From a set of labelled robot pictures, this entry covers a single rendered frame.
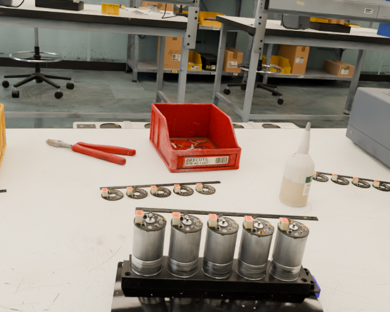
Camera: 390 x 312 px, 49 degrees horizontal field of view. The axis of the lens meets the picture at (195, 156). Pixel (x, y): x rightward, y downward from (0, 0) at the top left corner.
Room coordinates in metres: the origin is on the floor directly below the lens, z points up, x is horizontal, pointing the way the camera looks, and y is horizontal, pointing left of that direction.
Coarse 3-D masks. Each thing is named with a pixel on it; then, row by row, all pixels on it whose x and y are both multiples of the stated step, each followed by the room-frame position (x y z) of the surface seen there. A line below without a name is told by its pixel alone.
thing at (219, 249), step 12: (216, 240) 0.28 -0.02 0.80; (228, 240) 0.28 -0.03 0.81; (204, 252) 0.28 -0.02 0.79; (216, 252) 0.28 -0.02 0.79; (228, 252) 0.28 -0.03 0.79; (204, 264) 0.28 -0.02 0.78; (216, 264) 0.28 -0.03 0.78; (228, 264) 0.28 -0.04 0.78; (216, 276) 0.28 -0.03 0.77; (228, 276) 0.28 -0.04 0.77
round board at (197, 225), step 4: (188, 216) 0.29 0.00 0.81; (192, 216) 0.30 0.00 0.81; (172, 220) 0.29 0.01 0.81; (180, 220) 0.29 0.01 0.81; (192, 220) 0.29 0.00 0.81; (196, 220) 0.29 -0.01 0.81; (200, 220) 0.29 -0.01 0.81; (172, 224) 0.28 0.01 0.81; (180, 224) 0.28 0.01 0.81; (192, 224) 0.28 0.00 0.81; (196, 224) 0.28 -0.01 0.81; (200, 224) 0.28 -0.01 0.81; (176, 228) 0.27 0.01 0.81; (180, 228) 0.28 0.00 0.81; (184, 228) 0.28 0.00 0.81; (192, 228) 0.28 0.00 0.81; (196, 228) 0.28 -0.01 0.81; (200, 228) 0.28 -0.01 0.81; (184, 232) 0.27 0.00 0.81; (188, 232) 0.27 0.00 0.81; (192, 232) 0.27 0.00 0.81
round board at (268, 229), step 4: (244, 220) 0.30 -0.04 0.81; (260, 220) 0.30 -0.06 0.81; (264, 220) 0.30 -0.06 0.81; (244, 224) 0.29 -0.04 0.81; (264, 224) 0.30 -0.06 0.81; (268, 224) 0.30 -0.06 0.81; (244, 228) 0.29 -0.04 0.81; (248, 228) 0.29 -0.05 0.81; (252, 228) 0.28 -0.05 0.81; (256, 228) 0.29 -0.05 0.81; (264, 228) 0.29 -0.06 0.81; (268, 228) 0.29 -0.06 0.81; (272, 228) 0.29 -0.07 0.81; (248, 232) 0.28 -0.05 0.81; (252, 232) 0.28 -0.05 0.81; (256, 232) 0.28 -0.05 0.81; (264, 232) 0.28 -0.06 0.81; (268, 232) 0.28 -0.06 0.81; (272, 232) 0.28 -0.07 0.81
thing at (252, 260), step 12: (240, 240) 0.29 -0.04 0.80; (252, 240) 0.28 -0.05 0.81; (264, 240) 0.28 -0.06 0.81; (240, 252) 0.29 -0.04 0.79; (252, 252) 0.28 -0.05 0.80; (264, 252) 0.28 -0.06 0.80; (240, 264) 0.28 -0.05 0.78; (252, 264) 0.28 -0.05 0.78; (264, 264) 0.28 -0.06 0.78; (252, 276) 0.28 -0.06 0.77; (264, 276) 0.29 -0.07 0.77
